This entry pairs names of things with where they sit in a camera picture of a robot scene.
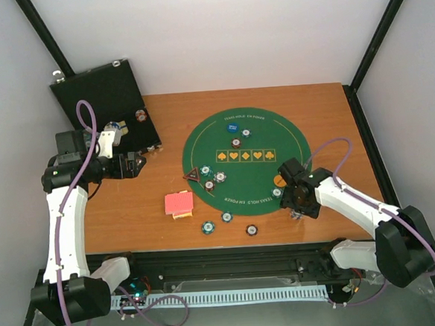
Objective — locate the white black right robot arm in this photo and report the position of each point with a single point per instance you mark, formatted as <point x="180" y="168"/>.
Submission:
<point x="402" y="246"/>

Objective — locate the red triangular dealer button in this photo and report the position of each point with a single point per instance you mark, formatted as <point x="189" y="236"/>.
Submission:
<point x="192" y="175"/>

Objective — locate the orange chip in case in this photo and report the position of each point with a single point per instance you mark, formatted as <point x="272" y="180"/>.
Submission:
<point x="141" y="115"/>

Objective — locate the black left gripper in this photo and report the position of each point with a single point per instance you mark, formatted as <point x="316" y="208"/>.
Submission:
<point x="132" y="172"/>

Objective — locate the round green poker mat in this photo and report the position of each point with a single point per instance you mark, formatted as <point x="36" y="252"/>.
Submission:
<point x="249" y="169"/>

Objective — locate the red playing card deck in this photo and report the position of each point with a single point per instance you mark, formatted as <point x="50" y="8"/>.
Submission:
<point x="179" y="204"/>

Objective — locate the orange big blind button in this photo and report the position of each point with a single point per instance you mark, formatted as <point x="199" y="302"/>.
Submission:
<point x="278" y="181"/>

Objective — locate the blue small blind button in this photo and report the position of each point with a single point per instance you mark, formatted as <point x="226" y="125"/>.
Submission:
<point x="232" y="127"/>

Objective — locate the grey poker chip stack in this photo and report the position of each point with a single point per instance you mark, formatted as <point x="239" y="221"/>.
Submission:
<point x="295" y="215"/>

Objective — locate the light blue cable duct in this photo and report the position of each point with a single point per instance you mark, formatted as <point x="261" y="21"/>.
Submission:
<point x="222" y="298"/>

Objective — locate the blue chips in case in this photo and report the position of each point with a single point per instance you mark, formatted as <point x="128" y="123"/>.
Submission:
<point x="119" y="125"/>

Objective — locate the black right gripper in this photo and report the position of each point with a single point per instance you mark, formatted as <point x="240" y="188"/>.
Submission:
<point x="313" y="211"/>

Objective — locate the black aluminium frame rail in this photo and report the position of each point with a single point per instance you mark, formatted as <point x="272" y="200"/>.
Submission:
<point x="242" y="262"/>

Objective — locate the teal poker chip stack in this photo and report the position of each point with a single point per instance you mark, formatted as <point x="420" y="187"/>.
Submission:
<point x="208" y="227"/>

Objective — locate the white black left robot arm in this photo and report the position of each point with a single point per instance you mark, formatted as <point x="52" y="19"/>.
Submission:
<point x="69" y="291"/>

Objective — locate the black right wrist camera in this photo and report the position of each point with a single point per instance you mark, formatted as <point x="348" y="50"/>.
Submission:
<point x="293" y="173"/>

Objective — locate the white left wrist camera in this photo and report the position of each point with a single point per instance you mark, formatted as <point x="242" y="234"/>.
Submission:
<point x="107" y="140"/>

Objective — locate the brown poker chip stack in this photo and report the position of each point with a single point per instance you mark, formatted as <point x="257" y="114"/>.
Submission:
<point x="251" y="230"/>

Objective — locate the black poker case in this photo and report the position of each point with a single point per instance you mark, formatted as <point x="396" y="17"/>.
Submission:
<point x="114" y="95"/>

